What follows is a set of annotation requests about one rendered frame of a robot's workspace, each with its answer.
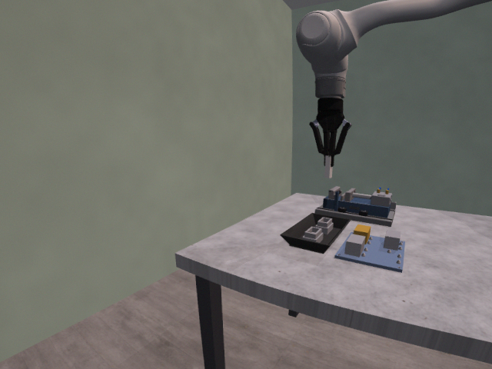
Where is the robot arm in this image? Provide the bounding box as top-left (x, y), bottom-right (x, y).
top-left (296, 0), bottom-right (492, 98)

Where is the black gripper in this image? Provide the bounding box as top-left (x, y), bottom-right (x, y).
top-left (310, 98), bottom-right (351, 178)

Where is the orange rectangular block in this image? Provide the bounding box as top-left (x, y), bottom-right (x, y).
top-left (354, 224), bottom-right (371, 244)

